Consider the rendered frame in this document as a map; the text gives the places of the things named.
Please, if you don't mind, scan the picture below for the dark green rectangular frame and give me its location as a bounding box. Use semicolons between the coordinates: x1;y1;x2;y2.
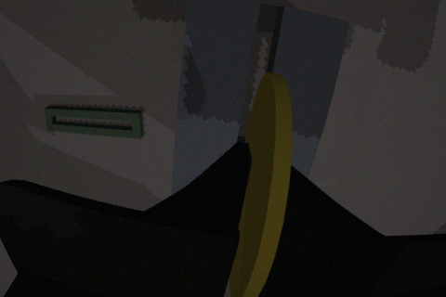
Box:
45;105;144;140

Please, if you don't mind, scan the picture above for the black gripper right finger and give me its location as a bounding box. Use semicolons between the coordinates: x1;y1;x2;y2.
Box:
259;166;446;297

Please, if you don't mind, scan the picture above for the gold coin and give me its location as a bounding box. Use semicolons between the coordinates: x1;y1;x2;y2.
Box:
230;71;293;297

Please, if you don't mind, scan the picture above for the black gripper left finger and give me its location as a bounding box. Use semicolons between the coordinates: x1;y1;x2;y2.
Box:
0;142;252;297

